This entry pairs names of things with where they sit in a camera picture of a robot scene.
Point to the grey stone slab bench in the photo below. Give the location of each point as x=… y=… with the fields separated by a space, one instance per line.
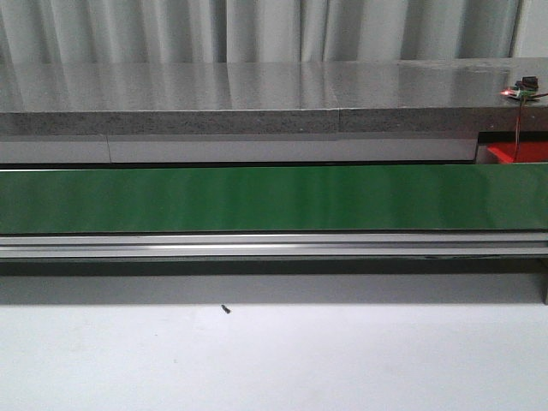
x=262 y=98

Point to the white rear conveyor panel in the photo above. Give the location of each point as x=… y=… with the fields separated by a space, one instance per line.
x=117 y=150

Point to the green conveyor belt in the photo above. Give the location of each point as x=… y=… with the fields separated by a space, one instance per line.
x=302 y=198

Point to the red plastic bin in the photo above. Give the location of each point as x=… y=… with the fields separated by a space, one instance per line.
x=525 y=152

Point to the small green sensor board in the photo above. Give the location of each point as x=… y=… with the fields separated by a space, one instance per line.
x=525 y=88

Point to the grey pleated curtain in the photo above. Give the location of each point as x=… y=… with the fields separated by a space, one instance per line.
x=254 y=31

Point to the aluminium conveyor frame rail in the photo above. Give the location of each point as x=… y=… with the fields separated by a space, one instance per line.
x=362 y=245

